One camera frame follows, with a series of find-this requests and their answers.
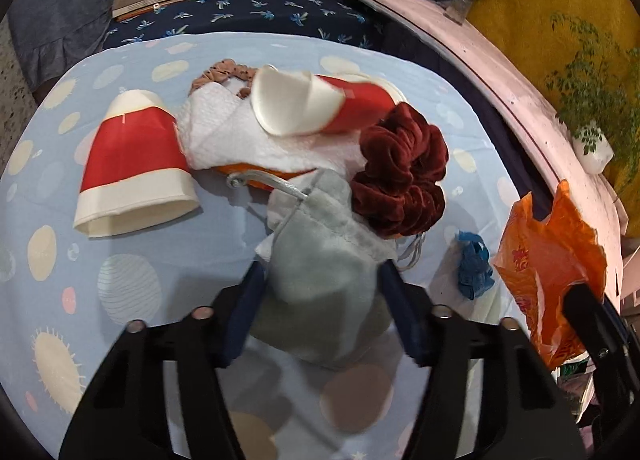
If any grey drawstring pouch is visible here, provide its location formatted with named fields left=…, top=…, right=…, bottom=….
left=225, top=169, right=427, bottom=373

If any brown dotted scrunchie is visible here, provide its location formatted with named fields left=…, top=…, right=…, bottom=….
left=190, top=57, right=261, bottom=101

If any pink cloth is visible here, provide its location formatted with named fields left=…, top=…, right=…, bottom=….
left=307, top=0, right=631, bottom=301

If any orange plastic piece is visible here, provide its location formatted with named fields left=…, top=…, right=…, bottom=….
left=215, top=162, right=321, bottom=191

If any light blue dotted cloth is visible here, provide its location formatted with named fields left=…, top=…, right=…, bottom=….
left=0, top=32, right=566, bottom=460

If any white paper towel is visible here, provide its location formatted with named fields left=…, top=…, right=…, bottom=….
left=175, top=82, right=371, bottom=176

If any orange plastic bag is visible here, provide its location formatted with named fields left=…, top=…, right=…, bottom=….
left=492, top=179, right=608, bottom=371

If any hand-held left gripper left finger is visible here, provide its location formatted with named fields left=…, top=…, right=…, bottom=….
left=59, top=260, right=267, bottom=460

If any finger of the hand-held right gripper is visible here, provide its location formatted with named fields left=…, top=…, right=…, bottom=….
left=562, top=282, right=627, bottom=388

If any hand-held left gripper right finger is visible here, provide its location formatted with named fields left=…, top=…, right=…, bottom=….
left=377, top=260, right=588, bottom=460

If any crushed red white paper cup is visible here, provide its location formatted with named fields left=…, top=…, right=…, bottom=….
left=250, top=65, right=408, bottom=137

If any grey blue cloth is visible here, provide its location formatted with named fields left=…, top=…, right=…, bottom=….
left=7, top=0, right=521, bottom=91

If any navy printed cloth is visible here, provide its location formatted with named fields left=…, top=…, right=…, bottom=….
left=102, top=0, right=386, bottom=53

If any dark red velvet scrunchie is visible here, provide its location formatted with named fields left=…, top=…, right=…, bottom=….
left=350, top=102, right=450, bottom=238

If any green plant in white pot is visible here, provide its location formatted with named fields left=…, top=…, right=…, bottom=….
left=545, top=12, right=640, bottom=206

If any blue crumpled plastic piece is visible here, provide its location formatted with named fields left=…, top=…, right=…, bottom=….
left=455, top=230, right=496, bottom=301

